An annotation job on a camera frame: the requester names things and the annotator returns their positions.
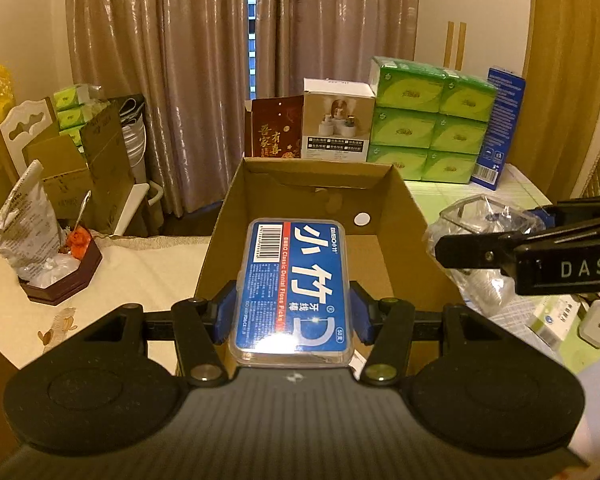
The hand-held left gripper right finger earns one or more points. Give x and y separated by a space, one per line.
362 312

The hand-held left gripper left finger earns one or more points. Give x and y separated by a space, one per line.
224 310

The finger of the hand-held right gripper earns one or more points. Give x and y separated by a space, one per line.
472 252
580 212

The clear plastic bag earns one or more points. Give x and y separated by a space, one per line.
485 212

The blue dental floss box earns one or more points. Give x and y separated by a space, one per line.
290 290

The cardboard box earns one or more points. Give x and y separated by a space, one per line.
310 205

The white medicine box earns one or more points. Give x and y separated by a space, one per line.
555 322

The small white square device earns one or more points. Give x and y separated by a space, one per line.
597 325

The beige embroidered tablecloth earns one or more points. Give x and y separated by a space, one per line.
130 270

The blue milk carton case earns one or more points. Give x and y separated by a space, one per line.
497 130

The stack of green tissue packs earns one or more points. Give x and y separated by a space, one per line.
430 130

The brown wooden door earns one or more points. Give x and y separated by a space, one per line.
575 60

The orange snack packet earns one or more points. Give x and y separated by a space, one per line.
77 242

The brown hexagonal box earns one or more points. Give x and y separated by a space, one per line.
55 290

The metal spoon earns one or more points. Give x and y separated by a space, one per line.
82 210

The white bucket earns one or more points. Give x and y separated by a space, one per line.
136 152

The tall brown cardboard carton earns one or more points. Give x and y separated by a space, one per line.
107 170

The red gift box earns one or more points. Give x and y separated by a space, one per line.
275 130

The white product box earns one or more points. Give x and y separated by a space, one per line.
337 120

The small brown cardboard carton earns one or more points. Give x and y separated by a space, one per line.
60 175

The white printed plastic bag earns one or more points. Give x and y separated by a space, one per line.
27 215

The single green tissue pack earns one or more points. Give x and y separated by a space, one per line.
72 117
72 96
72 136

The beige shiny curtain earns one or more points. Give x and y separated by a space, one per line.
170 85
330 20

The brown box with clutter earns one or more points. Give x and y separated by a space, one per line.
0 410

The white carved chair back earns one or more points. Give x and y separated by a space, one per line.
27 117

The window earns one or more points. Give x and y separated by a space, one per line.
251 35

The white furniture rail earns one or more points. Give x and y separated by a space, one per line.
135 205

